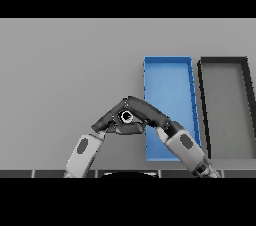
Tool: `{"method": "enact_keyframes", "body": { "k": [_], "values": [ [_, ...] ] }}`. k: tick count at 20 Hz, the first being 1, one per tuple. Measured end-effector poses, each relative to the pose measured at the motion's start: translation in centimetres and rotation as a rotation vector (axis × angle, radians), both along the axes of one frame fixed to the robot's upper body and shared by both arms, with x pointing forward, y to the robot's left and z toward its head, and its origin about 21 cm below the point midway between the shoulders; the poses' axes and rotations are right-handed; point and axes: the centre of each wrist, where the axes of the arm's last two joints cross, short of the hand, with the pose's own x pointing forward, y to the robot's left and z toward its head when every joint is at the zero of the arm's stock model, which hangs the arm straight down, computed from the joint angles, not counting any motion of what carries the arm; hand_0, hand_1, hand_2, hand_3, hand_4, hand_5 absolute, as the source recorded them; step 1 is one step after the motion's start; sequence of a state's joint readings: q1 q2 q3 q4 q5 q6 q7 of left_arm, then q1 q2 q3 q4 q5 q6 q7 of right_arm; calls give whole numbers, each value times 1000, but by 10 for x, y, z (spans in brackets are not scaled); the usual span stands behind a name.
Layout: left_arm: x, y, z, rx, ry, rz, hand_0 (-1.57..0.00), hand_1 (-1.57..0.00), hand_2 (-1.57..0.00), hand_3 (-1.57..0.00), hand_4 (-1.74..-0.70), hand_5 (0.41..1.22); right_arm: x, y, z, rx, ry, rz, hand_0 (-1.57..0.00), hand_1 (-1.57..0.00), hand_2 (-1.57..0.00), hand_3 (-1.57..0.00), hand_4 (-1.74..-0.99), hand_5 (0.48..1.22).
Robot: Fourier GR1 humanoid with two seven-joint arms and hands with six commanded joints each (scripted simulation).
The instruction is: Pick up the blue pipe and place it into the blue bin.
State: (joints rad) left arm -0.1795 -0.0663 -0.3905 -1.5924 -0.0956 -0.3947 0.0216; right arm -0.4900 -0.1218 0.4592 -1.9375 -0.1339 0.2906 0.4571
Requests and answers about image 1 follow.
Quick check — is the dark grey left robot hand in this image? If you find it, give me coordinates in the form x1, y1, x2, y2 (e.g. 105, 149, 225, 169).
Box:
91, 97, 148, 140

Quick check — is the dark grey bin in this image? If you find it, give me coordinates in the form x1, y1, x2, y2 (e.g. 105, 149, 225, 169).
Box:
196, 56, 256, 160

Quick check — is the blue bin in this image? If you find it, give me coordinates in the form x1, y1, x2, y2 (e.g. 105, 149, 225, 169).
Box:
143, 55, 203, 163

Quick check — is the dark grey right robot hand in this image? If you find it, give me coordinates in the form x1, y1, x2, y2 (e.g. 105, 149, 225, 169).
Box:
125, 95, 183, 138

